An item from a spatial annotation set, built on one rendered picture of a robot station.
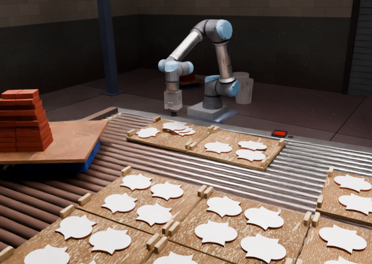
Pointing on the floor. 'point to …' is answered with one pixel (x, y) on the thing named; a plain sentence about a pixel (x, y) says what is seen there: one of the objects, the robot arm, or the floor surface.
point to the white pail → (244, 91)
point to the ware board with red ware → (189, 81)
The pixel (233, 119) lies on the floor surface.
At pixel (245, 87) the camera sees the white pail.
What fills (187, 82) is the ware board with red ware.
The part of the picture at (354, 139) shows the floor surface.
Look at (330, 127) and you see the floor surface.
